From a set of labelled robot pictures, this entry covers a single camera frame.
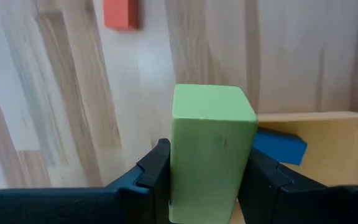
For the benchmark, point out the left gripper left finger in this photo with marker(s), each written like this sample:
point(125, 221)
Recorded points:
point(73, 207)

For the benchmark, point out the large green block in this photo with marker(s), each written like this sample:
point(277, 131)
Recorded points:
point(210, 149)

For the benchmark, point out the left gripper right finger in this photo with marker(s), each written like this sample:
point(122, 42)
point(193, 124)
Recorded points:
point(306, 205)

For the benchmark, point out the large blue block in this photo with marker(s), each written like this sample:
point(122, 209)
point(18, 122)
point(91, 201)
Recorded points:
point(278, 146)

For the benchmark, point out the large red block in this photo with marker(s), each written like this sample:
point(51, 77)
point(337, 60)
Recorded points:
point(120, 14)

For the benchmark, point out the yellow plastic bin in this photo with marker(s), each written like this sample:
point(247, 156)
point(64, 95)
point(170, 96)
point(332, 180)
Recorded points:
point(337, 149)

